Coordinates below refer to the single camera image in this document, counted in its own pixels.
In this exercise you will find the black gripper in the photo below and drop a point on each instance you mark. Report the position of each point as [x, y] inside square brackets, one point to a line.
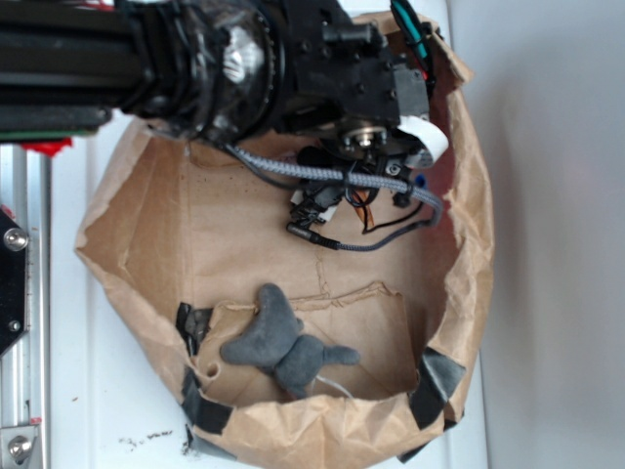
[417, 143]

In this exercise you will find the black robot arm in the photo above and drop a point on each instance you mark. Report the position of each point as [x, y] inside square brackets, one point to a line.
[309, 99]

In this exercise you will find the grey plush toy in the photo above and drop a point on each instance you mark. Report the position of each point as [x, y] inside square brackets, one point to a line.
[275, 343]

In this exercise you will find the aluminium frame rail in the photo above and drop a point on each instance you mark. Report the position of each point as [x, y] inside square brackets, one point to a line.
[25, 375]

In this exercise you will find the brown paper bag tray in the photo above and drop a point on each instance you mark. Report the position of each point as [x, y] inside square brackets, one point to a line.
[182, 238]

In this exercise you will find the silver corner bracket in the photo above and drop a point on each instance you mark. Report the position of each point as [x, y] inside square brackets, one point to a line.
[21, 447]

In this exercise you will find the black mounting bracket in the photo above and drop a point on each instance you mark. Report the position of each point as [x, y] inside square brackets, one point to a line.
[14, 244]

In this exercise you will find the orange spiral conch shell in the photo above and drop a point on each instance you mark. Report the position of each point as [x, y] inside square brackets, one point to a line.
[363, 210]

